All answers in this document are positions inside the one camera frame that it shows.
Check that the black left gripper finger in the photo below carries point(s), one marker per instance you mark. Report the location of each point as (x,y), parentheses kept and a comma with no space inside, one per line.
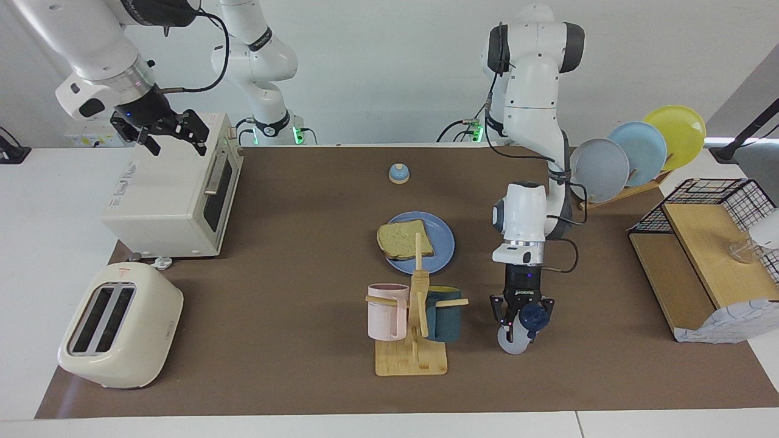
(500,313)
(546,310)

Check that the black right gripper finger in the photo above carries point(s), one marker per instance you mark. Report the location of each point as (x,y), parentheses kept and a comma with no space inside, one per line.
(196,128)
(150,141)

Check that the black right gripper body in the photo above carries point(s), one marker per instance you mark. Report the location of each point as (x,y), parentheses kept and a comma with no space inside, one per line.
(146,115)

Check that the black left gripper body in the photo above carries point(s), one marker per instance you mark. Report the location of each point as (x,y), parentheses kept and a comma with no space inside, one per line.
(523,283)

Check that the white bottle with blue cap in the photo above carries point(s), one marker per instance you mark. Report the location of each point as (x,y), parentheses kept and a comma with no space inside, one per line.
(529,319)

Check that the toasted bread slice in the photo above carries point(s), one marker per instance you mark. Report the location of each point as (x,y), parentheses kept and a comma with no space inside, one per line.
(405,240)

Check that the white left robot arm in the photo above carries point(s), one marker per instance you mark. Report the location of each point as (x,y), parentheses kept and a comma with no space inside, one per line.
(529,91)

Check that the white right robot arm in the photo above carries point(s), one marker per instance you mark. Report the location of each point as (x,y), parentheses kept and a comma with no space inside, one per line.
(85,42)

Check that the blue round plate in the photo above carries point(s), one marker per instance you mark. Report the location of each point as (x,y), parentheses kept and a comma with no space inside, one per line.
(441,243)

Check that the wooden plate rack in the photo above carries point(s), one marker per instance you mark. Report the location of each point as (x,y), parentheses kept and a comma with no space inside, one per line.
(614,196)

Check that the grey plate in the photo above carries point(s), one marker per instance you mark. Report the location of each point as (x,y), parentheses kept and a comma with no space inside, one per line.
(599,170)

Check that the light blue plate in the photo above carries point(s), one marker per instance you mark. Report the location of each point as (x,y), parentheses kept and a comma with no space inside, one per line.
(645,149)

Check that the yellow plate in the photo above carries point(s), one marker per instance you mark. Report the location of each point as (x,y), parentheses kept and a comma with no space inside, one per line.
(681,131)

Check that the teal mug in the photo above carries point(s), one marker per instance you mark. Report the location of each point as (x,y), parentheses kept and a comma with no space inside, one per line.
(447,322)

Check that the white box with labels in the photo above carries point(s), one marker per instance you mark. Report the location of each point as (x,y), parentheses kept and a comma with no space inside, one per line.
(85,141)

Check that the white toaster oven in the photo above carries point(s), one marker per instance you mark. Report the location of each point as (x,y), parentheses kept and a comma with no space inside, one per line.
(158,207)

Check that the wooden mug tree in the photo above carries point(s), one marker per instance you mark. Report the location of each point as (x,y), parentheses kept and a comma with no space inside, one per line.
(411,362)

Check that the pink mug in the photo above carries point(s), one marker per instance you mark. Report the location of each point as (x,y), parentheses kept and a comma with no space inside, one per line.
(383,316)

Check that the brown table mat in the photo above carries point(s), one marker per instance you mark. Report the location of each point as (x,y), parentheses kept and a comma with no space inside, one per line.
(292,255)

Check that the cream two-slot toaster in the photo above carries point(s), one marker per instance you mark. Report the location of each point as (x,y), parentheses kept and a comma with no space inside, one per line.
(146,328)

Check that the clear glass cup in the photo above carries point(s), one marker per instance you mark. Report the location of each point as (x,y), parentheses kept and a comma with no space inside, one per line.
(741,252)

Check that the black stand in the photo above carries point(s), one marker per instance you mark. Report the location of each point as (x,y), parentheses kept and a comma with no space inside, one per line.
(739,141)

